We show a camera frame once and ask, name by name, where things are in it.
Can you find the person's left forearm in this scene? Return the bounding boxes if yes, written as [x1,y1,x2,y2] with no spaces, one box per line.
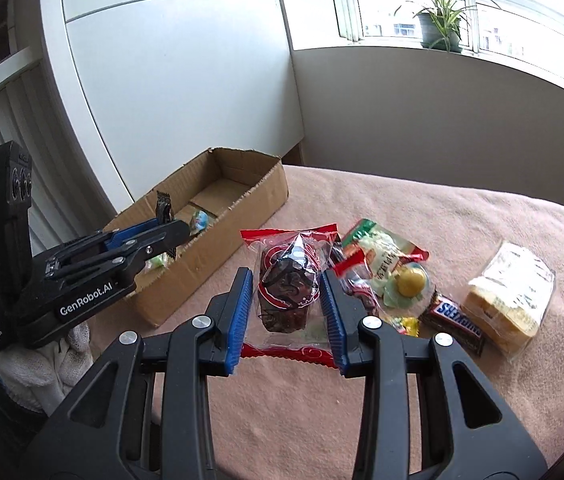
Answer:
[0,362,63,461]

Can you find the yellow candy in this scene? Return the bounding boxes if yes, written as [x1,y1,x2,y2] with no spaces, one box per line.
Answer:
[382,316,421,337]

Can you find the pink blanket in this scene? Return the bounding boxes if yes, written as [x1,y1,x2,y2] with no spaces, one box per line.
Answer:
[87,162,564,480]

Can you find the small black snack packet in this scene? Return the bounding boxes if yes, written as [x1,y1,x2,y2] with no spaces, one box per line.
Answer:
[154,191,175,226]

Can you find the white cabinet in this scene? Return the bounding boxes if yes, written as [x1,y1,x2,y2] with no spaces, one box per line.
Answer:
[39,0,307,216]

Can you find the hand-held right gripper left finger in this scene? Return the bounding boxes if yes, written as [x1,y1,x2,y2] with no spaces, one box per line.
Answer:
[17,266,255,480]

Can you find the yellow snack pack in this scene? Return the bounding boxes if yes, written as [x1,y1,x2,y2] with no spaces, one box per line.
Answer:
[464,241,556,361]

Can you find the brown chocolate bar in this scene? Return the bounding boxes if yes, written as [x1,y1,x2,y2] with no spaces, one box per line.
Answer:
[419,292,487,358]

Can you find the cardboard box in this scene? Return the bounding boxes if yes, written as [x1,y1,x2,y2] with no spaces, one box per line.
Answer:
[104,147,290,328]

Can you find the person's left hand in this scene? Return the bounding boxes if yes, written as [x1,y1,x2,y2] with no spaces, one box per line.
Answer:
[0,320,97,413]

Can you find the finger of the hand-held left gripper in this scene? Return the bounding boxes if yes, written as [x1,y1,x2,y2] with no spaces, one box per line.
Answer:
[44,227,191,283]
[97,217,190,253]

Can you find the egg shaped gummy packet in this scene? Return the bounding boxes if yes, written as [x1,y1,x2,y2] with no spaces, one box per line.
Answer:
[372,260,437,311]

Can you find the potted spider plant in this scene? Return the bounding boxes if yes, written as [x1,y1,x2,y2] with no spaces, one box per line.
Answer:
[387,0,502,53]

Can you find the green red snack packet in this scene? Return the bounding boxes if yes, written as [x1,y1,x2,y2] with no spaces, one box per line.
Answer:
[342,218,430,281]

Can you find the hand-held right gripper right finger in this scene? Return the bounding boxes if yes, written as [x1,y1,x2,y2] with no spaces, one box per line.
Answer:
[319,270,550,480]

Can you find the white framed window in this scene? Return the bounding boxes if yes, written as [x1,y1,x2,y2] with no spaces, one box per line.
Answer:
[324,0,564,106]

